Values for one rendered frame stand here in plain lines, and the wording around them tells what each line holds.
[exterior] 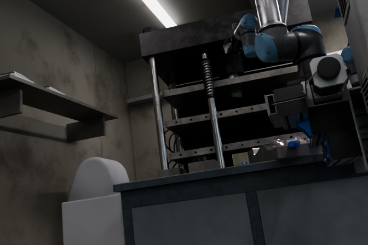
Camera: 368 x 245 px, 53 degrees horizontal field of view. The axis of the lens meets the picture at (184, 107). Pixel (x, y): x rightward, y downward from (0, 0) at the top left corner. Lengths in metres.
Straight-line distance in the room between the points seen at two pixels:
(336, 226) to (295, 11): 1.62
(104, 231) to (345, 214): 2.40
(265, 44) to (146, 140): 4.62
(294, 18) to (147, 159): 3.69
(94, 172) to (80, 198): 0.28
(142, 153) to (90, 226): 2.39
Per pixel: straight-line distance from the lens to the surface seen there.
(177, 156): 2.79
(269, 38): 1.47
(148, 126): 5.95
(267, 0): 1.57
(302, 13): 2.92
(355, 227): 1.92
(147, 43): 2.97
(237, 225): 1.88
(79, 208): 3.84
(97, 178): 3.80
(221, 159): 2.68
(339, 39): 5.80
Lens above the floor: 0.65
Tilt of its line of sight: 15 degrees up
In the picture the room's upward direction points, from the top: 8 degrees counter-clockwise
